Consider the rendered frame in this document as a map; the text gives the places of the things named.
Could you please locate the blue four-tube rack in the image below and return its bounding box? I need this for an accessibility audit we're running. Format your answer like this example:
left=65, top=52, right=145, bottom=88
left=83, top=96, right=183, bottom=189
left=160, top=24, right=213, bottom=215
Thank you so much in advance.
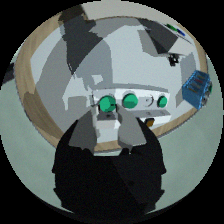
left=182, top=70, right=210, bottom=110

